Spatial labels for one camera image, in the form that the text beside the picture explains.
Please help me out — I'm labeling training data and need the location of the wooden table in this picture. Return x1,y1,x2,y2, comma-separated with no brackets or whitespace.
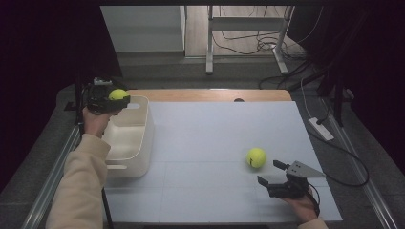
125,89,293,103

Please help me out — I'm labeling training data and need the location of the black stand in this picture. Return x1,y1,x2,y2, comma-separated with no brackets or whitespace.
65,68,128,127
299,60,354,128

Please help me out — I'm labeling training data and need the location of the dark curtain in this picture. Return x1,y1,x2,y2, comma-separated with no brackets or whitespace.
286,0,405,176
0,0,123,192

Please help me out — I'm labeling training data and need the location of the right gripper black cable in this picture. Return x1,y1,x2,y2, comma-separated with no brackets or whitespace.
308,182,321,218

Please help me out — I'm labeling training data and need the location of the black power cable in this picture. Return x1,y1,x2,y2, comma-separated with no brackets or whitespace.
305,117,371,188

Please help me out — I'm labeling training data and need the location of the white power strip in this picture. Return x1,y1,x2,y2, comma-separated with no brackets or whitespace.
308,116,335,142

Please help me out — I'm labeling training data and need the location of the white desk frame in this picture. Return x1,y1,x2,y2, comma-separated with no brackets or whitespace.
204,5,295,75

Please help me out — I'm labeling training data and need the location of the metal floor rail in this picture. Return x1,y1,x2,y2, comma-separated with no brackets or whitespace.
20,123,82,229
321,98,399,229

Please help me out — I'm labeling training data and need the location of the white board table cover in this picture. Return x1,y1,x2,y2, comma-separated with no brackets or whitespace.
102,100,343,223

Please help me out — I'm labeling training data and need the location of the tangle of floor cables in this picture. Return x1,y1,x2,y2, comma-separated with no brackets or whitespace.
211,6,323,91

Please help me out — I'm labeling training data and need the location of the yellow tennis ball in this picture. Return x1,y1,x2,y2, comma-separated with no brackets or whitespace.
108,88,130,101
245,147,267,169

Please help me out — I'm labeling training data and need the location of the white cabinet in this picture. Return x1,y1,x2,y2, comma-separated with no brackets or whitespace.
100,5,187,53

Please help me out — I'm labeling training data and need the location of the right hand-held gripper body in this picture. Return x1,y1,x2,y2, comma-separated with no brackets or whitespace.
266,160,327,198

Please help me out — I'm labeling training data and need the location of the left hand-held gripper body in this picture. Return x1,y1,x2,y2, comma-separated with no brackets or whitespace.
85,77,113,115

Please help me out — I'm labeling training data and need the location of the white plastic storage bin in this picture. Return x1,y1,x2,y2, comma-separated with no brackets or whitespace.
101,95,156,179

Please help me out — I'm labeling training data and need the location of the person's left hand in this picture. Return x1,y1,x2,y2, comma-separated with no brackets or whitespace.
81,108,118,138

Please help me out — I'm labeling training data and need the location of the person's right hand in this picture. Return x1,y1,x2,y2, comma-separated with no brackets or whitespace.
280,190,319,223

